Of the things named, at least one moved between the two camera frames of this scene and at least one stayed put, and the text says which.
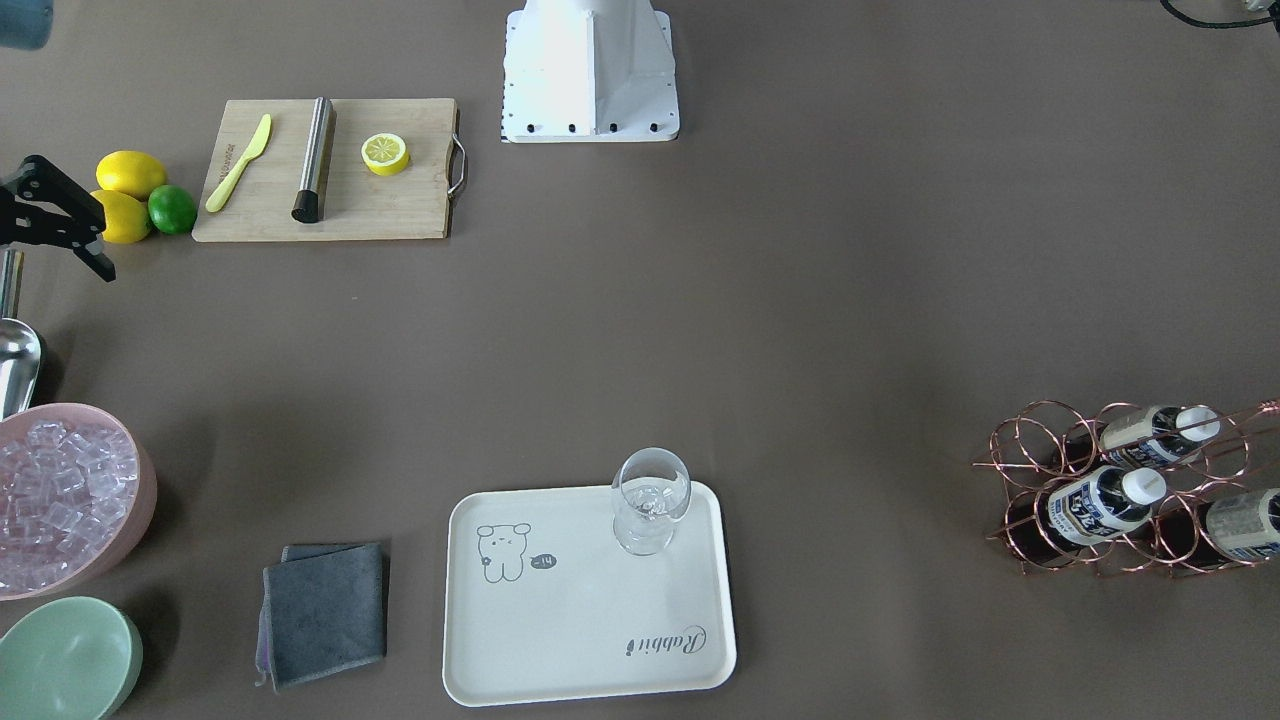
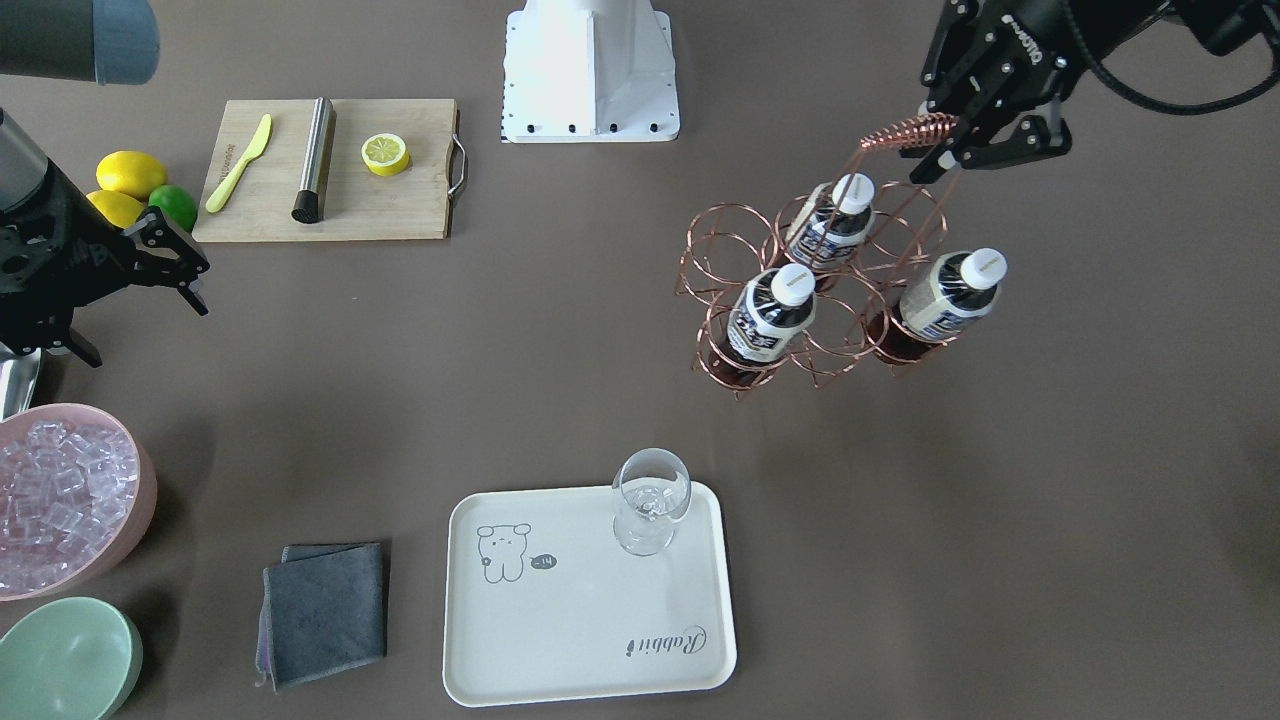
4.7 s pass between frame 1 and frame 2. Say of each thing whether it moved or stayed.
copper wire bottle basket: moved
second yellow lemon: stayed
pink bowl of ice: stayed
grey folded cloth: stayed
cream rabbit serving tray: stayed
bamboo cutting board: stayed
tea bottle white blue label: moved
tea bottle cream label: moved
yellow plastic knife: stayed
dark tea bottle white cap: moved
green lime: stayed
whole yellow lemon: stayed
